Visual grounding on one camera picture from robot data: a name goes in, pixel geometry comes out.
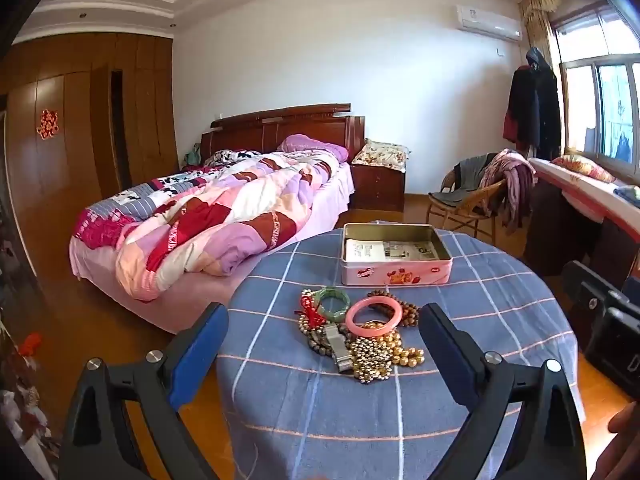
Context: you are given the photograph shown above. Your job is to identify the silver wristwatch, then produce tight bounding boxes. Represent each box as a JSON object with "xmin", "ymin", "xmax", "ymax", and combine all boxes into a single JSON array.
[{"xmin": 322, "ymin": 324, "xmax": 353, "ymax": 373}]

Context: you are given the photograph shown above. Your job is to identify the pink bangle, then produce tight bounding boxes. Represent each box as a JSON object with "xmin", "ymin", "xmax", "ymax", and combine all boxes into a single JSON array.
[{"xmin": 345, "ymin": 297, "xmax": 404, "ymax": 337}]

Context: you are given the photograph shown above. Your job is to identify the grey garment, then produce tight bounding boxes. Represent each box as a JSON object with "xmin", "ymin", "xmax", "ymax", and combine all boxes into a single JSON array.
[{"xmin": 432, "ymin": 154, "xmax": 496, "ymax": 206}]

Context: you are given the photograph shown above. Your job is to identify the white pad with red edge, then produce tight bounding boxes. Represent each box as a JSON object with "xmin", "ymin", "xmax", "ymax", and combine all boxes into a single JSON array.
[{"xmin": 529, "ymin": 157, "xmax": 640, "ymax": 241}]

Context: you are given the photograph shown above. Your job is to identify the small metal bead chain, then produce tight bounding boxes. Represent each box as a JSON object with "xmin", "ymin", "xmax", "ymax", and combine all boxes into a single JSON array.
[{"xmin": 347, "ymin": 335, "xmax": 401, "ymax": 385}]

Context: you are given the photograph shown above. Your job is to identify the black and white printed blanket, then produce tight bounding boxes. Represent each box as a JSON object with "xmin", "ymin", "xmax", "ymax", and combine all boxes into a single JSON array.
[{"xmin": 150, "ymin": 149, "xmax": 261, "ymax": 196}]

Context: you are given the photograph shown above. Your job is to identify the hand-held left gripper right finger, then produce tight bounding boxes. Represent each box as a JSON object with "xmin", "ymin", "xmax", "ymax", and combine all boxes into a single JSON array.
[{"xmin": 418, "ymin": 303, "xmax": 588, "ymax": 480}]

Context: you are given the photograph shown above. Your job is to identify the purple pillow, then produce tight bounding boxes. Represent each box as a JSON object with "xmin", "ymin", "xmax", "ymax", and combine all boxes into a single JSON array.
[{"xmin": 277, "ymin": 134, "xmax": 349, "ymax": 163}]

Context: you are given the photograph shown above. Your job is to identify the red paper decoration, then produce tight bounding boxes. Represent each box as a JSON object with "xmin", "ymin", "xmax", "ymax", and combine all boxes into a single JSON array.
[{"xmin": 36, "ymin": 109, "xmax": 58, "ymax": 141}]

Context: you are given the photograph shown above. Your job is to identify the wicker chair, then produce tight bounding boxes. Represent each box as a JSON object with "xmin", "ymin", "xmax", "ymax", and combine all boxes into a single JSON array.
[{"xmin": 426, "ymin": 162, "xmax": 508, "ymax": 241}]

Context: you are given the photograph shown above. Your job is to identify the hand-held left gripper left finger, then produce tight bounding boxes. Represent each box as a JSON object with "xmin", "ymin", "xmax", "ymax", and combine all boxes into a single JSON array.
[{"xmin": 57, "ymin": 301, "xmax": 230, "ymax": 480}]

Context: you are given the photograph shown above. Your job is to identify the red hanging garment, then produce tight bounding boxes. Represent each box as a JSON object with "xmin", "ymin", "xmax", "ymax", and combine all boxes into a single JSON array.
[{"xmin": 502, "ymin": 65, "xmax": 526, "ymax": 143}]

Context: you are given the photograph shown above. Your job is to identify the round table blue checked cloth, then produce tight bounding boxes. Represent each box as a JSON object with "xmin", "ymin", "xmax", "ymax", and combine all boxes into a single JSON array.
[{"xmin": 216, "ymin": 220, "xmax": 588, "ymax": 480}]

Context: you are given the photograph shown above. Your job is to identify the printed paper leaflet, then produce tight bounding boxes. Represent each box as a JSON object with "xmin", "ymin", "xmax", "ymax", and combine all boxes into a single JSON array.
[{"xmin": 345, "ymin": 239, "xmax": 443, "ymax": 262}]

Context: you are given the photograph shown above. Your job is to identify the dark wooden desk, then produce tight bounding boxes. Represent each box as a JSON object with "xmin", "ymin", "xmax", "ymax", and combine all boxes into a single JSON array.
[{"xmin": 522, "ymin": 157, "xmax": 640, "ymax": 286}]

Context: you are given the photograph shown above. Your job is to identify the dark wooden nightstand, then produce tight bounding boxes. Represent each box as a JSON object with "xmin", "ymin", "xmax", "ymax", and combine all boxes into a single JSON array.
[{"xmin": 348, "ymin": 160, "xmax": 407, "ymax": 212}]

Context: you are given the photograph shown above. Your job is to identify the pink patchwork quilt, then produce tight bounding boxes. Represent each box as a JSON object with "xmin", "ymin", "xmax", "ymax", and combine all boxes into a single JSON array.
[{"xmin": 74, "ymin": 150, "xmax": 341, "ymax": 302}]

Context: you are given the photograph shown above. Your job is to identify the yellow curtain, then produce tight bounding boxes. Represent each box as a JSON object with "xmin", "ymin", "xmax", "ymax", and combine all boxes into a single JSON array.
[{"xmin": 517, "ymin": 0, "xmax": 596, "ymax": 86}]

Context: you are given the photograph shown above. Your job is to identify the window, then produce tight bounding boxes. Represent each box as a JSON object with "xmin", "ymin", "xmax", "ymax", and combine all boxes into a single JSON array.
[{"xmin": 550, "ymin": 5, "xmax": 640, "ymax": 181}]

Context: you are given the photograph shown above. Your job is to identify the green jade bangle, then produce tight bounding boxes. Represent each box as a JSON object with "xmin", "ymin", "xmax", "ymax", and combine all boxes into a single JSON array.
[{"xmin": 317, "ymin": 286, "xmax": 352, "ymax": 322}]

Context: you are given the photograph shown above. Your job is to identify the black hanging coat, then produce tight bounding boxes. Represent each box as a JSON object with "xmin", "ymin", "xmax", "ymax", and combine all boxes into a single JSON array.
[{"xmin": 507, "ymin": 46, "xmax": 563, "ymax": 161}]

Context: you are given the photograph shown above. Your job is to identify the pink and purple clothes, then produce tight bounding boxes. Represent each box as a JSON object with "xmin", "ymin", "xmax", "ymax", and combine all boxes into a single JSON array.
[{"xmin": 480, "ymin": 149, "xmax": 537, "ymax": 235}]

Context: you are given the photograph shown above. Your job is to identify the large gold bead necklace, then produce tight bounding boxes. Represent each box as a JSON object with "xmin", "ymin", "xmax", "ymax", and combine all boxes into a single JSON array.
[{"xmin": 370, "ymin": 330, "xmax": 426, "ymax": 368}]

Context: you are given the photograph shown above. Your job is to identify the brown wooden wardrobe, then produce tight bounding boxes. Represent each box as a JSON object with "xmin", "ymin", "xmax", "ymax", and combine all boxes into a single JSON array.
[{"xmin": 0, "ymin": 32, "xmax": 181, "ymax": 281}]

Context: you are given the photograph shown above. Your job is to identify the person's right hand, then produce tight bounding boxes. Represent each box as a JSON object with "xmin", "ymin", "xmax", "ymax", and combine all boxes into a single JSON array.
[{"xmin": 592, "ymin": 401, "xmax": 640, "ymax": 480}]

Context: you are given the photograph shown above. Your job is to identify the brown wooden bead bracelet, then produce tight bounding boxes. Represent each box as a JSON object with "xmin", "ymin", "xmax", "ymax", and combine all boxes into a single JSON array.
[{"xmin": 366, "ymin": 289, "xmax": 421, "ymax": 328}]

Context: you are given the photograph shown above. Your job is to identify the floral cushion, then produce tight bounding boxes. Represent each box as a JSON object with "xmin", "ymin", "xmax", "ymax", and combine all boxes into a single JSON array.
[{"xmin": 550, "ymin": 154, "xmax": 617, "ymax": 183}]

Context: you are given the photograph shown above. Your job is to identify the pink metal tin box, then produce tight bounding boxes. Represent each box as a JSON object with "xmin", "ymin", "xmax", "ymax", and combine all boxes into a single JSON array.
[{"xmin": 341, "ymin": 223, "xmax": 453, "ymax": 286}]

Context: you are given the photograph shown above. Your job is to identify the floral pillow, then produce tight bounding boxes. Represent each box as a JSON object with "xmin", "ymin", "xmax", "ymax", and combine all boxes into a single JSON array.
[{"xmin": 351, "ymin": 139, "xmax": 412, "ymax": 172}]

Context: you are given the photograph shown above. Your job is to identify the white air conditioner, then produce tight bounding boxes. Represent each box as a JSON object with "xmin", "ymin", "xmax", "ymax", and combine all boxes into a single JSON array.
[{"xmin": 455, "ymin": 4, "xmax": 522, "ymax": 41}]

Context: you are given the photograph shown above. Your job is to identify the wooden bed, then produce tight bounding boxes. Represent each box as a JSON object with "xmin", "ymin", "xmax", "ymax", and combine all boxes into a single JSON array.
[{"xmin": 69, "ymin": 103, "xmax": 366, "ymax": 335}]

